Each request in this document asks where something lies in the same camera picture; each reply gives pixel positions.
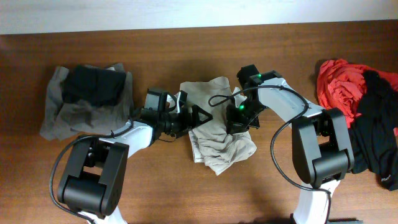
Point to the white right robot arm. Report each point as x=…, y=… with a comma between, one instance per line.
x=321, y=148

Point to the red crumpled garment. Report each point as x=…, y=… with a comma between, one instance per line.
x=362, y=93

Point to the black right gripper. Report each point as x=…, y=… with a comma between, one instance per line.
x=234, y=124

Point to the folded grey garment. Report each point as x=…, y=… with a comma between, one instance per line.
x=63, y=120

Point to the folded black garment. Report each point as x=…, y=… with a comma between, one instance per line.
x=99, y=87

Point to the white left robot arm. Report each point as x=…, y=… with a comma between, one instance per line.
x=87, y=177

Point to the black garment with logo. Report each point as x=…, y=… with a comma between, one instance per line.
x=372, y=132

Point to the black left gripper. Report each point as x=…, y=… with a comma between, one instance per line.
x=187, y=123

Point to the beige shorts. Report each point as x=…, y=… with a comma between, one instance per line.
x=211, y=144

